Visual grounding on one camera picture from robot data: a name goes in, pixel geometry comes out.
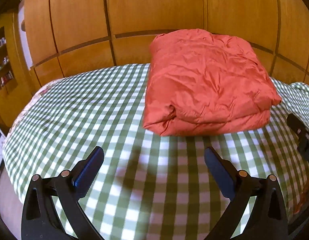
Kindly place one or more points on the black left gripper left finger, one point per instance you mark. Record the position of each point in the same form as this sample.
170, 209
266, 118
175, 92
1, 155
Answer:
40, 219

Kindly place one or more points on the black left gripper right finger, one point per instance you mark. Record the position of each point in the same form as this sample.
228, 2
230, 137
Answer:
267, 219

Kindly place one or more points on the orange puffer jacket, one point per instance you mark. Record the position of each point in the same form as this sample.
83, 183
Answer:
201, 83

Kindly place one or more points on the green white checkered bedspread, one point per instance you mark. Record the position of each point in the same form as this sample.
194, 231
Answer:
149, 187

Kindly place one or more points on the wooden shelf cabinet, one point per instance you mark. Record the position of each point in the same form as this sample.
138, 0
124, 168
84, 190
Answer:
16, 89

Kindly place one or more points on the large wooden wardrobe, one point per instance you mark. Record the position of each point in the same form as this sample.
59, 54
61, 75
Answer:
67, 37

